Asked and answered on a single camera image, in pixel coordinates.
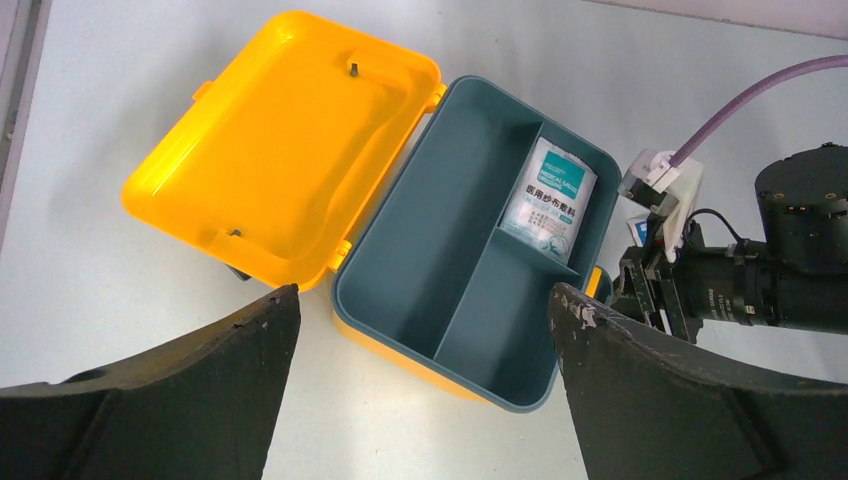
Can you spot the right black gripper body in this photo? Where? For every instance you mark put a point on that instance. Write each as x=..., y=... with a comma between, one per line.
x=645, y=291

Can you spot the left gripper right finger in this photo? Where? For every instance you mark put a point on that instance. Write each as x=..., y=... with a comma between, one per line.
x=646, y=405

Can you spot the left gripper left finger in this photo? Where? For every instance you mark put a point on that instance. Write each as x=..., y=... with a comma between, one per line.
x=201, y=406

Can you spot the medical gauze dressing packet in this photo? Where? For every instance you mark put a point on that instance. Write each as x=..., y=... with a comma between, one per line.
x=549, y=201

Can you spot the dark teal divided tray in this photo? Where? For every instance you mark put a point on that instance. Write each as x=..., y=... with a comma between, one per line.
x=435, y=282

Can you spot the yellow medicine kit box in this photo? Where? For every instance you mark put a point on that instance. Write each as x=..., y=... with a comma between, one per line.
x=281, y=162

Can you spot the teal box latch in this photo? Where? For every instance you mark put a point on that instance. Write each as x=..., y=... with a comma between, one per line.
x=600, y=286

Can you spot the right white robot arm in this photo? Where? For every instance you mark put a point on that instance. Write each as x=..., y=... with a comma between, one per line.
x=795, y=278

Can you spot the blue alcohol pad upper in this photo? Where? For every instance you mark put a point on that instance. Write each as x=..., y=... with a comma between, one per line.
x=638, y=227

